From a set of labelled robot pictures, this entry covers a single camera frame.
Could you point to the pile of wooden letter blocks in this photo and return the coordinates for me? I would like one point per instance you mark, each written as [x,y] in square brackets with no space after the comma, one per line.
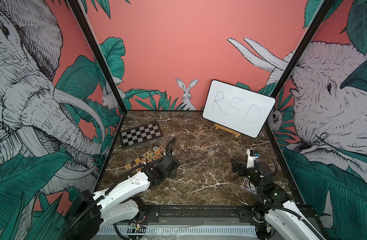
[150,156]

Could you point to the white slotted cable duct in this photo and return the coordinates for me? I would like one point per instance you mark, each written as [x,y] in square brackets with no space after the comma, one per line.
[150,231]

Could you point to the playing card box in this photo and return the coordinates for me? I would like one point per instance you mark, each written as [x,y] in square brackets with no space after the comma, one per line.
[247,185]

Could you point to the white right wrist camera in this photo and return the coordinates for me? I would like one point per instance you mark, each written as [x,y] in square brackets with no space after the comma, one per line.
[252,155]

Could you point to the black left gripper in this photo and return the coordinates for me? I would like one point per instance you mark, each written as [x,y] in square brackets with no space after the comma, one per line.
[174,172]

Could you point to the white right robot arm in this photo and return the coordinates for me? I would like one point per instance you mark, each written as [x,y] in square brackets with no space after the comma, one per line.
[275,211]

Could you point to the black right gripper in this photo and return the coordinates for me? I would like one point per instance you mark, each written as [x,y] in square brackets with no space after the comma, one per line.
[239,164]

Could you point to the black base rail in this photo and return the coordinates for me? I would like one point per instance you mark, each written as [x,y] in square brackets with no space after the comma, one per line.
[242,213]

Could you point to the white whiteboard reading RED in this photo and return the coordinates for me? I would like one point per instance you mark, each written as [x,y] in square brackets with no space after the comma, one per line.
[238,109]

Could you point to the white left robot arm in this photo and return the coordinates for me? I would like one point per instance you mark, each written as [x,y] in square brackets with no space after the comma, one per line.
[91,212]

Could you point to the wooden easel stand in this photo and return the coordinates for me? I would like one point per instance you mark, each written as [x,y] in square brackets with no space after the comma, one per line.
[235,133]

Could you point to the black white chessboard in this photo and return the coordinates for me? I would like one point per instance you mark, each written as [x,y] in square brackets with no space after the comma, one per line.
[139,135]

